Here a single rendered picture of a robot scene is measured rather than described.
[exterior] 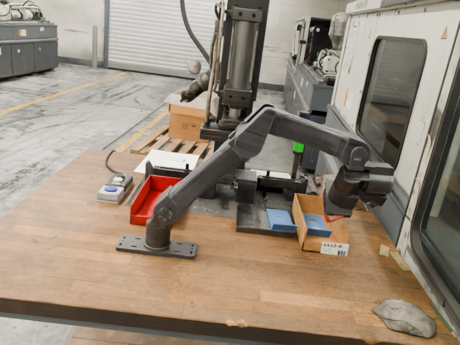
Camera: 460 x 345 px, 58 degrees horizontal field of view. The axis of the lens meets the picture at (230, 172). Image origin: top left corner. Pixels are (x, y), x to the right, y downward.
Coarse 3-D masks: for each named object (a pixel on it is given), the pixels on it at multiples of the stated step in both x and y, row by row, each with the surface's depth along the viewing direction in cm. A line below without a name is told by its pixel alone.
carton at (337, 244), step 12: (300, 204) 137; (312, 204) 137; (300, 216) 122; (300, 228) 120; (336, 228) 124; (300, 240) 118; (312, 240) 120; (324, 240) 121; (336, 240) 122; (324, 252) 115; (336, 252) 114
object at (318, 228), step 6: (306, 216) 134; (312, 216) 135; (318, 216) 135; (306, 222) 130; (312, 222) 130; (318, 222) 131; (312, 228) 121; (318, 228) 127; (324, 228) 128; (306, 234) 123; (312, 234) 123; (318, 234) 123; (324, 234) 123; (330, 234) 122
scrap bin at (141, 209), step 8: (152, 176) 139; (160, 176) 139; (144, 184) 131; (152, 184) 140; (160, 184) 140; (168, 184) 139; (144, 192) 132; (152, 192) 139; (160, 192) 140; (136, 200) 121; (144, 200) 133; (152, 200) 133; (136, 208) 122; (144, 208) 127; (152, 208) 128; (136, 216) 117; (144, 216) 117; (136, 224) 117; (144, 224) 117
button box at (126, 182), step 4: (112, 152) 173; (108, 156) 166; (116, 172) 151; (120, 172) 151; (112, 176) 142; (128, 176) 143; (132, 176) 144; (108, 180) 138; (112, 180) 138; (124, 180) 139; (128, 180) 140; (132, 180) 145; (108, 184) 135; (112, 184) 135; (116, 184) 135; (120, 184) 136; (124, 184) 136; (128, 184) 139; (124, 188) 135; (128, 188) 140; (124, 192) 136
